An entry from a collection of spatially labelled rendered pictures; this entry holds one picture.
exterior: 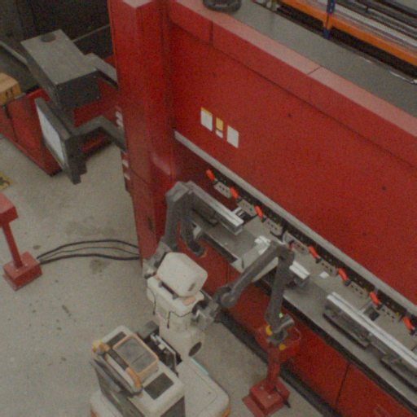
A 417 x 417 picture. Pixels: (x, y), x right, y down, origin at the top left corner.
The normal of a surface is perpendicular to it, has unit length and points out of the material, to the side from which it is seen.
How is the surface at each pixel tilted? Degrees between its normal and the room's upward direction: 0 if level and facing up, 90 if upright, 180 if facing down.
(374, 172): 90
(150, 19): 90
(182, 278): 48
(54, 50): 0
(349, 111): 90
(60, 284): 0
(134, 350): 0
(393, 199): 90
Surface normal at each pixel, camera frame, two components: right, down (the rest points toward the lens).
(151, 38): 0.68, 0.54
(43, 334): 0.00, -0.69
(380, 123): -0.74, 0.49
